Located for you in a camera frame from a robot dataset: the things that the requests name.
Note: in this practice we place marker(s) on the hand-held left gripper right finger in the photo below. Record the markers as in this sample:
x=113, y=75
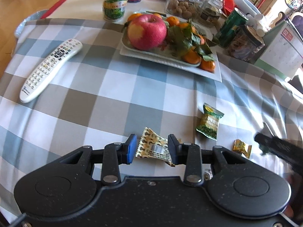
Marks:
x=172, y=150

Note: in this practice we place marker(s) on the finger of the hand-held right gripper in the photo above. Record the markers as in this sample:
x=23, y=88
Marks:
x=277, y=146

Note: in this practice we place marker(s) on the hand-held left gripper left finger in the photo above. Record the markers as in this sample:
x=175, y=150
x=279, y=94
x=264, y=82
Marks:
x=131, y=149

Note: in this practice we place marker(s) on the gold patterned snack packet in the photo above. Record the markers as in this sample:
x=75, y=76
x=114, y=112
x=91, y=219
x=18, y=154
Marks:
x=153, y=147

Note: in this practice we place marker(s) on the green yellow snack packet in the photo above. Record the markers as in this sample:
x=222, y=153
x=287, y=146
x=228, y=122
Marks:
x=209, y=123

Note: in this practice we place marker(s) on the checked tablecloth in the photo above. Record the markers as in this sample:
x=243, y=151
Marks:
x=94, y=99

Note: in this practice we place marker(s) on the dark tablet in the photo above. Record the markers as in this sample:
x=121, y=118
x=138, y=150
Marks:
x=297, y=84

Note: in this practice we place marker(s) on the desk calendar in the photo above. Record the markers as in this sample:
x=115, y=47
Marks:
x=281, y=54

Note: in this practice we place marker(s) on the white fruit plate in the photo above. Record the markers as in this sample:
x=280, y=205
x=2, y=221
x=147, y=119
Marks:
x=165, y=58

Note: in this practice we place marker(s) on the pile of leafy mandarins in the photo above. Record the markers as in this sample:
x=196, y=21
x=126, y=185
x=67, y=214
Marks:
x=193, y=58

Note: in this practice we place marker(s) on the printed tin can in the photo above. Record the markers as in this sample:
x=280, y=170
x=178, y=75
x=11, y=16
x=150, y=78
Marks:
x=243, y=45

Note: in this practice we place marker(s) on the white remote control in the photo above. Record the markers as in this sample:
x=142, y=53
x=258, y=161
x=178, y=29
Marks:
x=47, y=71

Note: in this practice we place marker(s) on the red apple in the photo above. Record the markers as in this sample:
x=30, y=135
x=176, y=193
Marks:
x=146, y=32

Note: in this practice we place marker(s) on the green can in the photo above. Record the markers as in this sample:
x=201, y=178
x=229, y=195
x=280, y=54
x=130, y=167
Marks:
x=230, y=28

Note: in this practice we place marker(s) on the purple chair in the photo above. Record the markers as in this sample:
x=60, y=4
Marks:
x=299, y=19

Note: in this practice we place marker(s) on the small dark label jar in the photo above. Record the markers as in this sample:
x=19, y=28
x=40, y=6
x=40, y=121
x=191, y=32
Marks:
x=209, y=16

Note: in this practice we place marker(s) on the green label glass jar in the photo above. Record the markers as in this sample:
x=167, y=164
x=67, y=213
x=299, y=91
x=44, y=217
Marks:
x=114, y=7

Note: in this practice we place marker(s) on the clear glass nut container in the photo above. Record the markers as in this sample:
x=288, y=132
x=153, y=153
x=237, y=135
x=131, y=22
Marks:
x=184, y=7

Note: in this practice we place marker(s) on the white cup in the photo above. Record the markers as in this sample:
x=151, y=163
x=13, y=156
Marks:
x=246, y=4

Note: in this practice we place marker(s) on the round cartoon ornament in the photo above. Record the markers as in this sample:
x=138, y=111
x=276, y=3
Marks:
x=293, y=0

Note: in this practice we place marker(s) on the red bowl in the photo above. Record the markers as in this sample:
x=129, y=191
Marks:
x=228, y=3

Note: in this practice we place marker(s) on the grey table pad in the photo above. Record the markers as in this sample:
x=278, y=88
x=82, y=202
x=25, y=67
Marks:
x=26, y=22

